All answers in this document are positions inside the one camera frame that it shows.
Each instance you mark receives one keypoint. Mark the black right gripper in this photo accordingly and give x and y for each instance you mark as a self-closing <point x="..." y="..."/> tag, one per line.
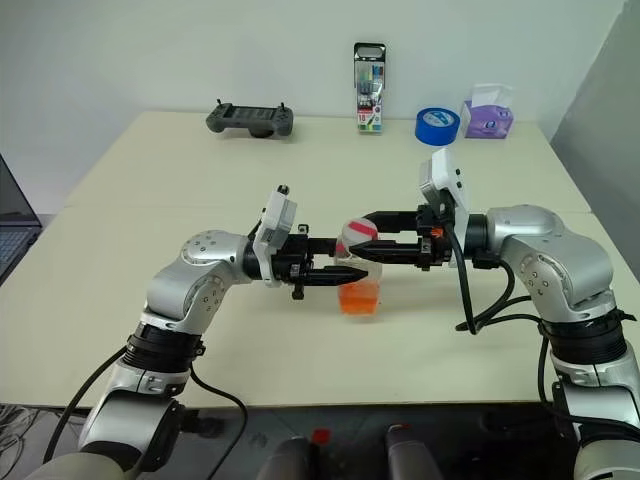
<point x="432" y="240"/>

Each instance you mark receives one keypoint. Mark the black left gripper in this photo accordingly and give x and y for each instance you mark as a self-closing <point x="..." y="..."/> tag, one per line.
<point x="297" y="260"/>

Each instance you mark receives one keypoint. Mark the clear cup orange liquid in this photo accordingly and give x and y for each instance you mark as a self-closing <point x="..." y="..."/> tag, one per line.
<point x="357" y="302"/>

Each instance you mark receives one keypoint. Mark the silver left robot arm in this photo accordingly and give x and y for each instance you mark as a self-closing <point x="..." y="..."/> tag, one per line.
<point x="200" y="287"/>

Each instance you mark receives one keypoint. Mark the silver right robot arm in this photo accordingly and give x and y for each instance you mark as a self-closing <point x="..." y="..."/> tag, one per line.
<point x="555" y="250"/>

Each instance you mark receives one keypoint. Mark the blue tape roll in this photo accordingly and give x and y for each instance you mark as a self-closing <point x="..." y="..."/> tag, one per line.
<point x="437" y="126"/>

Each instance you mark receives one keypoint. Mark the clear marker pen pack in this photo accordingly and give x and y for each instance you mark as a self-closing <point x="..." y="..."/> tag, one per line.
<point x="370" y="95"/>

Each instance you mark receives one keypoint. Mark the purple tissue box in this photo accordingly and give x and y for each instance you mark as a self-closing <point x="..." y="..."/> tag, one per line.
<point x="487" y="120"/>

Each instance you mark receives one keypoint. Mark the grey handheld game controller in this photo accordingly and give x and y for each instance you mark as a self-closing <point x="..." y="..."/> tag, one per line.
<point x="249" y="119"/>

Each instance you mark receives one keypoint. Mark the small red block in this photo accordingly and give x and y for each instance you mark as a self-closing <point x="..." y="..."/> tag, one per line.
<point x="322" y="436"/>

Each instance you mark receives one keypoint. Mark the grey rounded shape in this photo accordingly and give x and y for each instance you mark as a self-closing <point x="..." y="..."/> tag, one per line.
<point x="290" y="462"/>
<point x="407" y="455"/>

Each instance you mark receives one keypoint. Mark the dark laptop computer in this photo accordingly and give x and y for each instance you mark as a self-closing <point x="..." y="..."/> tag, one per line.
<point x="12" y="230"/>

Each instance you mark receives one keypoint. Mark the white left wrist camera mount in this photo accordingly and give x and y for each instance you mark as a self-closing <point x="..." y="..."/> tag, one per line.
<point x="275" y="220"/>

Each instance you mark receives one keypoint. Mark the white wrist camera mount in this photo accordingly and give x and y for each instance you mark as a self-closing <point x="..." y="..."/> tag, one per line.
<point x="447" y="175"/>
<point x="275" y="220"/>

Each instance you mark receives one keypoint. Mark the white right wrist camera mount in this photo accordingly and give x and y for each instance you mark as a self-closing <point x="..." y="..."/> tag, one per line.
<point x="447" y="175"/>

